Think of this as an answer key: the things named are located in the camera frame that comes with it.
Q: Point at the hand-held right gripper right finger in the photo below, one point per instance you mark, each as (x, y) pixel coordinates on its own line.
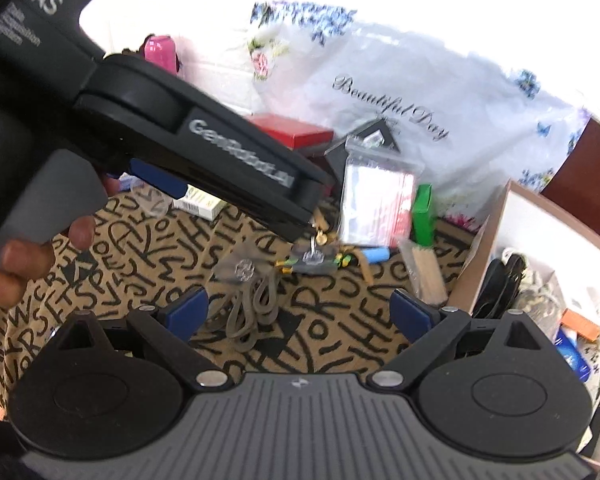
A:
(409, 312)

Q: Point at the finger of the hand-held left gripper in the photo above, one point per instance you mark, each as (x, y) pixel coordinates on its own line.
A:
(156, 178)
(280, 212)

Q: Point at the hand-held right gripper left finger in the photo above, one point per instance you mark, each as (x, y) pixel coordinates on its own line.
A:
(187, 312)

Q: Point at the blue capped marker pen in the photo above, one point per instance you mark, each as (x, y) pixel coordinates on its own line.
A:
(377, 255)

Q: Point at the cardboard box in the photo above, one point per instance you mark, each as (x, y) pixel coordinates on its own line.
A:
(535, 220)

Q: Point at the person's left hand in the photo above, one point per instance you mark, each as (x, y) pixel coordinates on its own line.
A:
(15, 270)

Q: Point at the clear plastic disc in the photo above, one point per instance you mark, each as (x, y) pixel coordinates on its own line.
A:
(152, 204)

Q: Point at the pack of wooden sticks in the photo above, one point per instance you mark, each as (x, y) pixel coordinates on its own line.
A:
(427, 275)

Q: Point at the small white yellow box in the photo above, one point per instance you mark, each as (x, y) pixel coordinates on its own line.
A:
(197, 204)

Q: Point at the pink case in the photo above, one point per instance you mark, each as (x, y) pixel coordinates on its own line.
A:
(161, 55)

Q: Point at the small clear charm packet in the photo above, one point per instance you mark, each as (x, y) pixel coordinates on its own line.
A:
(314, 260)

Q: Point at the letter print mat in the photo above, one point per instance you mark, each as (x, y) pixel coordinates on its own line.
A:
(330, 305)

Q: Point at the red box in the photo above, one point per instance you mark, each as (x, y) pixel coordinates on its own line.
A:
(290, 130)

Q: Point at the pack of clear zip bags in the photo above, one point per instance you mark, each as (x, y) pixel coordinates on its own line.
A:
(375, 200)

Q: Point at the green box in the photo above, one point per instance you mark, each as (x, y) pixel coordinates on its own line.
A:
(422, 215)

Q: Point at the black card packet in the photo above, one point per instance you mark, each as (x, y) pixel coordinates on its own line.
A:
(375, 135)

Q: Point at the blue packet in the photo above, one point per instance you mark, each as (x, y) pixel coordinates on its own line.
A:
(575, 355)

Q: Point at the orange card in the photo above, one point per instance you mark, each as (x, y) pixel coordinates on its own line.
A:
(580, 325)

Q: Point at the white floral plastic bag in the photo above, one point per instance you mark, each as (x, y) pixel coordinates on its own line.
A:
(455, 110)

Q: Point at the brown wooden board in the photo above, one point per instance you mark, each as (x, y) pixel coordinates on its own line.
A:
(590, 165)

